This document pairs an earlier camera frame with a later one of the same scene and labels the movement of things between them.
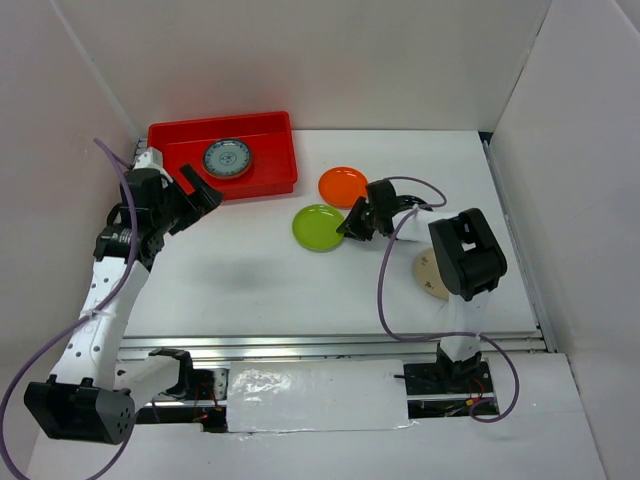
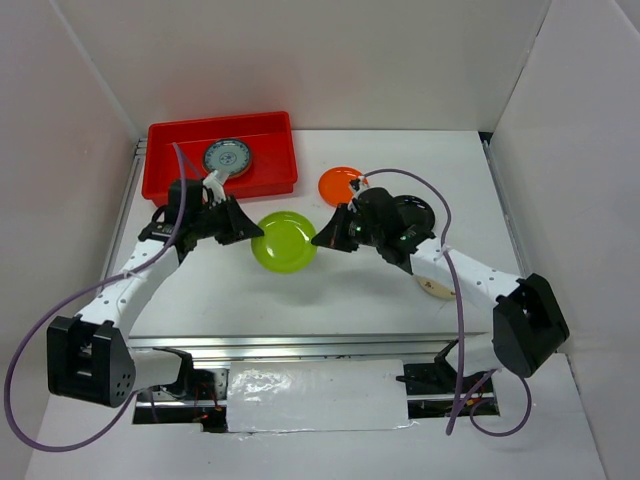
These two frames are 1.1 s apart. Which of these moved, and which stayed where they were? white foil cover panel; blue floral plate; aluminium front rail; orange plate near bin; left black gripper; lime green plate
Moved: lime green plate; left black gripper
Stayed: white foil cover panel; aluminium front rail; blue floral plate; orange plate near bin
